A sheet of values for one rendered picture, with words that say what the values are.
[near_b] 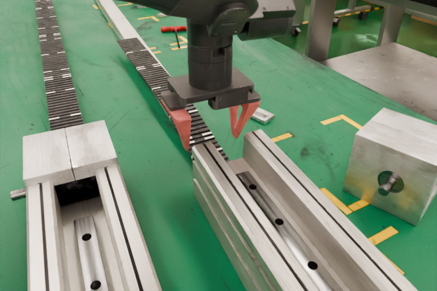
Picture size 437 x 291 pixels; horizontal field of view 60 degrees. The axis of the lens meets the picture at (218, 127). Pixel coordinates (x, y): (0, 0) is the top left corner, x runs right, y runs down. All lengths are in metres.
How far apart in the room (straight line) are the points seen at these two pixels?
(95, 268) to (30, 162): 0.15
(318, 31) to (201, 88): 1.89
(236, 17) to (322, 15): 1.94
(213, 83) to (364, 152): 0.21
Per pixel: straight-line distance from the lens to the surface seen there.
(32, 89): 0.88
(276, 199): 0.46
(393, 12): 2.81
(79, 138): 0.50
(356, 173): 0.54
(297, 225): 0.44
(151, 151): 0.62
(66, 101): 0.73
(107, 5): 1.32
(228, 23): 0.41
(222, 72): 0.48
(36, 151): 0.50
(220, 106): 0.49
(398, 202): 0.54
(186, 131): 0.50
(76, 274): 0.41
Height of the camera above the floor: 1.14
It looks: 33 degrees down
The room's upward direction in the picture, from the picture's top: straight up
